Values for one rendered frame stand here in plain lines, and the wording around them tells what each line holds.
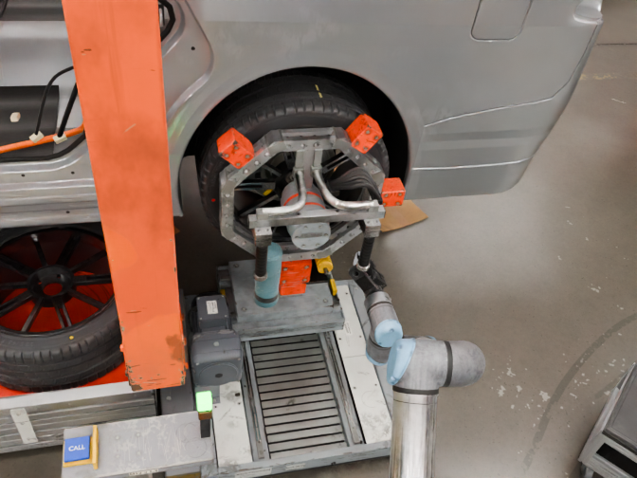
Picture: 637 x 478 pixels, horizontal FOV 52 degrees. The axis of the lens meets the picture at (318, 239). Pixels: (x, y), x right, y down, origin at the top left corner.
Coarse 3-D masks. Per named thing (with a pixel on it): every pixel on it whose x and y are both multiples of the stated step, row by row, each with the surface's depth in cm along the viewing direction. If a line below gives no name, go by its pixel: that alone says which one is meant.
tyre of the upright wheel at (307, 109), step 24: (288, 72) 212; (312, 72) 214; (240, 96) 209; (264, 96) 204; (288, 96) 203; (312, 96) 204; (336, 96) 210; (216, 120) 211; (240, 120) 201; (264, 120) 199; (288, 120) 201; (312, 120) 203; (336, 120) 204; (216, 144) 205; (384, 144) 218; (216, 168) 208; (384, 168) 224; (216, 192) 215; (216, 216) 223
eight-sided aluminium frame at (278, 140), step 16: (320, 128) 202; (336, 128) 203; (256, 144) 200; (272, 144) 195; (288, 144) 199; (304, 144) 199; (320, 144) 199; (336, 144) 200; (256, 160) 198; (368, 160) 208; (224, 176) 203; (240, 176) 202; (384, 176) 215; (224, 192) 204; (368, 192) 221; (224, 208) 209; (224, 224) 215; (352, 224) 234; (240, 240) 222; (336, 240) 233; (288, 256) 233; (304, 256) 235; (320, 256) 236
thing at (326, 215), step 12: (252, 216) 191; (276, 216) 192; (288, 216) 193; (300, 216) 193; (312, 216) 194; (324, 216) 195; (336, 216) 196; (348, 216) 197; (360, 216) 198; (372, 216) 199; (384, 216) 201; (252, 228) 192
